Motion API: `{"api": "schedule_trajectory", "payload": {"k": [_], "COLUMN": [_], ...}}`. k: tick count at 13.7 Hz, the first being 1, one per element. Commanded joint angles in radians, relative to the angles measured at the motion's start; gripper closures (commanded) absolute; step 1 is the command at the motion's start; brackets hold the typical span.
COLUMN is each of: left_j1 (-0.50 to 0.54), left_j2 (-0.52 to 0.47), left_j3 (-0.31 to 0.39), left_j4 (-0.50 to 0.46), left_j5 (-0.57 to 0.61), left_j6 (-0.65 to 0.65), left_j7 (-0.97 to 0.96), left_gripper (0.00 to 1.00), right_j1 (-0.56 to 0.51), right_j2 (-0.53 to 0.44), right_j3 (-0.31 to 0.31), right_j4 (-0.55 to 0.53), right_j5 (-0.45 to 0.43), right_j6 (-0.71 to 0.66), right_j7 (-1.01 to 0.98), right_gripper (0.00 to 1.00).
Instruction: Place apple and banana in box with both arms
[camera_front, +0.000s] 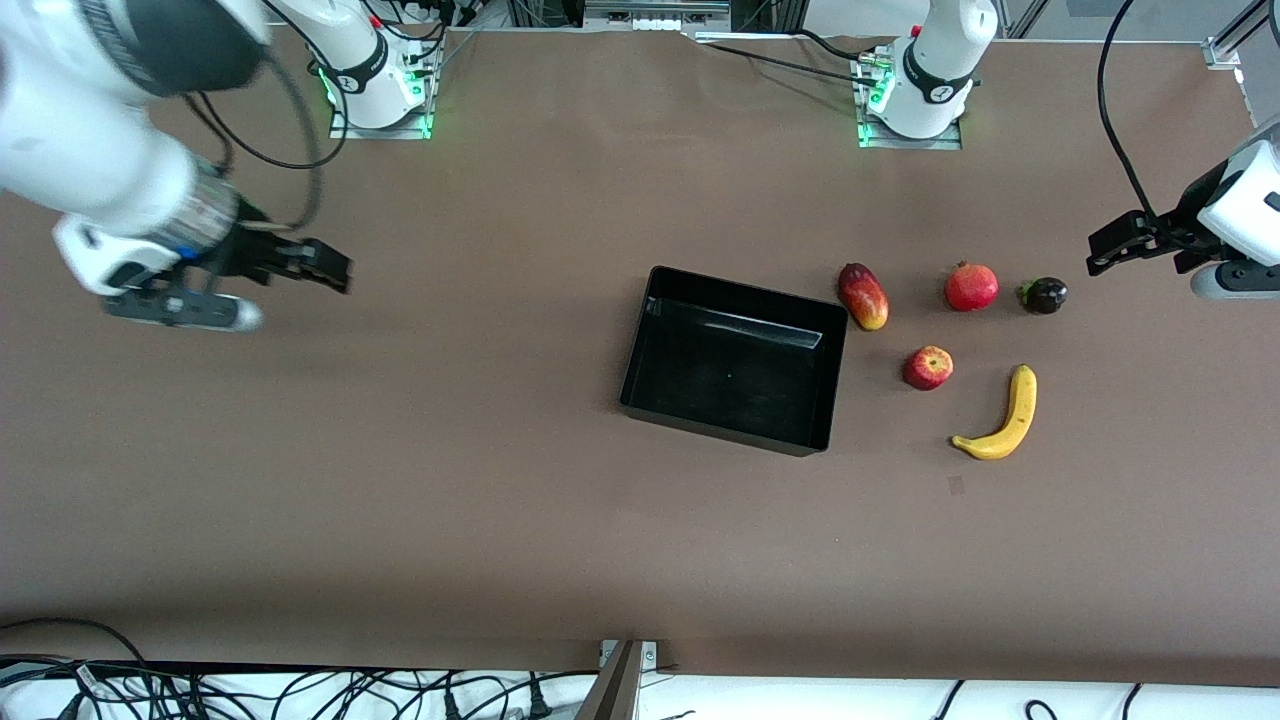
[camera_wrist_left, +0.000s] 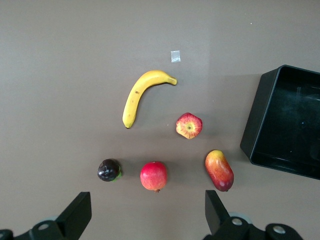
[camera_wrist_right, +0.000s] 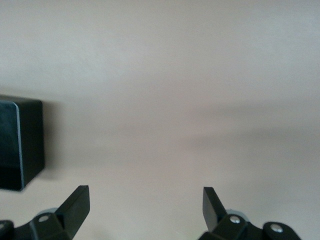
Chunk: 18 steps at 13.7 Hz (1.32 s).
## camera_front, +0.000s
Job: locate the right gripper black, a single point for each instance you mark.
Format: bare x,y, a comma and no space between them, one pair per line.
253,253

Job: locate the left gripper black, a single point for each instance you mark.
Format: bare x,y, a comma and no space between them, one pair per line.
1172,232

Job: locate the yellow banana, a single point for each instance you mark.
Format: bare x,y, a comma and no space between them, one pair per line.
1020,410

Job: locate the red yellow apple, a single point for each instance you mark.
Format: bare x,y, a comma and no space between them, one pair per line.
928,368

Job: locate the black plastic box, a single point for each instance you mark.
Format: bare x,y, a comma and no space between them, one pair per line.
730,380

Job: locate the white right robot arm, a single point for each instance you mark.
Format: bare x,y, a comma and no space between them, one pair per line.
90,130

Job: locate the dark purple mangosteen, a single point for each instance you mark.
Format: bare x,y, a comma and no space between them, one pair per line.
1046,296

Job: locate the red pomegranate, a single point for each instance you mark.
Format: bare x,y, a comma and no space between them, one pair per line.
971,287

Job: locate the red yellow mango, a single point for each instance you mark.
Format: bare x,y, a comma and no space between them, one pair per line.
864,297

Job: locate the black power plug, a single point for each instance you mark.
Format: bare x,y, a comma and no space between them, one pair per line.
452,705
537,705

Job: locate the metal base plate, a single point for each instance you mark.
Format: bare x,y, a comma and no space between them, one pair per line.
880,142
345,130

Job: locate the aluminium frame profile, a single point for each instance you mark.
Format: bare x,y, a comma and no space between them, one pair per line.
1225,50

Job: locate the grey socket rail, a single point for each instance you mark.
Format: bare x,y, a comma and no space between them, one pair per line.
655,10

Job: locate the metal edge bracket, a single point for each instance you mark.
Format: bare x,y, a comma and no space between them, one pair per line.
650,654

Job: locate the grey camera stand beam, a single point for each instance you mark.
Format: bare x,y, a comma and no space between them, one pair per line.
612,690

